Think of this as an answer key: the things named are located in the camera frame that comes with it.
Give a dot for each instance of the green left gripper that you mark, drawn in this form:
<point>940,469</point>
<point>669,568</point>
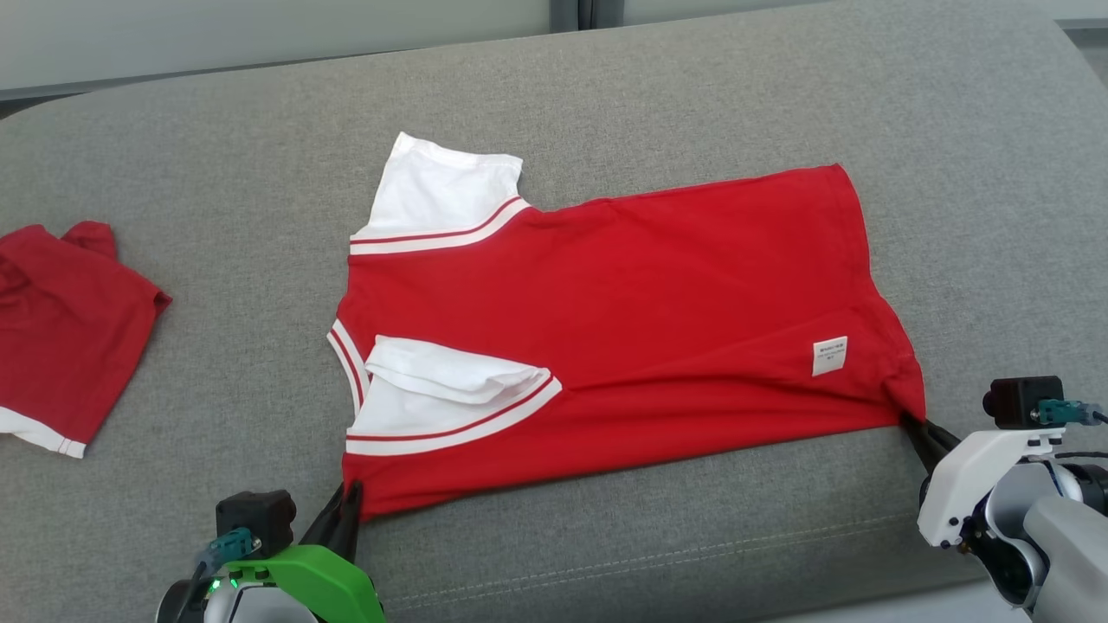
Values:
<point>320,580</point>

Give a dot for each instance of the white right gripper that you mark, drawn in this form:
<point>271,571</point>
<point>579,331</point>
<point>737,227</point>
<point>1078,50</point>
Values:
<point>961,484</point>

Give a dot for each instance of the red white-sleeved T-shirt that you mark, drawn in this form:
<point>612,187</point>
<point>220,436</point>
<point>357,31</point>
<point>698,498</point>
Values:
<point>649,303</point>

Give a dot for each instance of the red garment with white hem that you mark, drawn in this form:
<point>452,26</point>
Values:
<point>69,337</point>

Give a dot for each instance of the grey fabric sofa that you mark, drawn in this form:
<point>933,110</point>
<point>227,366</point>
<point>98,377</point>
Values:
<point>606,95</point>

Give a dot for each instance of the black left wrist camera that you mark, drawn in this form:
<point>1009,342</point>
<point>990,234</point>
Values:
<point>255,519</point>

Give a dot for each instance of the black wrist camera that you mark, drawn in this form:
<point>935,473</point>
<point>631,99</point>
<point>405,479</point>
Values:
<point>255,519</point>
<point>1021,402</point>

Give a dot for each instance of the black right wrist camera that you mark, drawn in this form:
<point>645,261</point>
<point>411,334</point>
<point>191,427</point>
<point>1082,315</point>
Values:
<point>1021,402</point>

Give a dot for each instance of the grey wall frame post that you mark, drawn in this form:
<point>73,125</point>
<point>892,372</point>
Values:
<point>587,13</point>

